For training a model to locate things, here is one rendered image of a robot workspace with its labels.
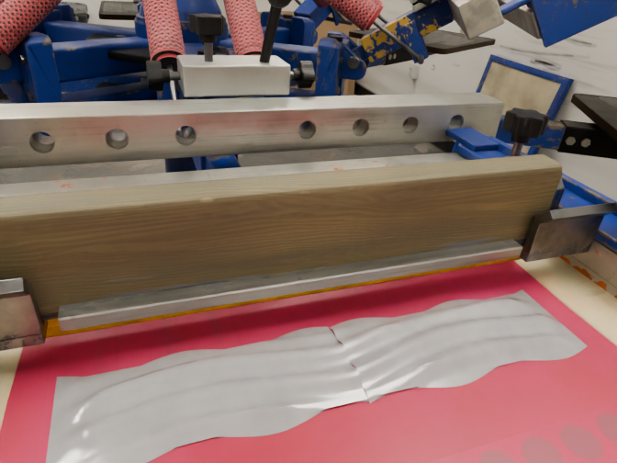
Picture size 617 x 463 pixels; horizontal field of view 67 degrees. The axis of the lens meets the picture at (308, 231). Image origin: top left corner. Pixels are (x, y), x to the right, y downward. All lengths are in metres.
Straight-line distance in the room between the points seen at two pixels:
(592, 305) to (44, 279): 0.41
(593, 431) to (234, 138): 0.41
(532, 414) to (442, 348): 0.07
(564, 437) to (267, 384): 0.18
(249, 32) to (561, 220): 0.52
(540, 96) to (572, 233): 2.46
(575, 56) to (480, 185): 2.50
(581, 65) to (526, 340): 2.50
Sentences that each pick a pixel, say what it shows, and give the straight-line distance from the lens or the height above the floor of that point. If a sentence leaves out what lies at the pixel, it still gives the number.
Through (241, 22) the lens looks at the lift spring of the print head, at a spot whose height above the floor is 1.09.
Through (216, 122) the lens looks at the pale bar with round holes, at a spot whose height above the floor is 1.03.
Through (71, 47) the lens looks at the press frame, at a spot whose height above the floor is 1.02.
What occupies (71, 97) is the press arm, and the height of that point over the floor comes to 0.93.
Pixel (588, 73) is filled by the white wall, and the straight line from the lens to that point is 2.80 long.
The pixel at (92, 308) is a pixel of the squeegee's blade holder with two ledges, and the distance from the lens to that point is 0.32.
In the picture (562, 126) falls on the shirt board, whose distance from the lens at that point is 1.10.
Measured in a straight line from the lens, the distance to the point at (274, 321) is 0.36.
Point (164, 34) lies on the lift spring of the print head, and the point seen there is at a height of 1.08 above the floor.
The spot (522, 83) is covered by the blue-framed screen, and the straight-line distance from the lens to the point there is 3.01.
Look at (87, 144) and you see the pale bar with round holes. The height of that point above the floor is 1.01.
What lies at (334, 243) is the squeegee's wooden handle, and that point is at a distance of 0.34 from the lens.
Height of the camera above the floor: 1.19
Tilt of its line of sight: 31 degrees down
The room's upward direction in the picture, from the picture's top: 5 degrees clockwise
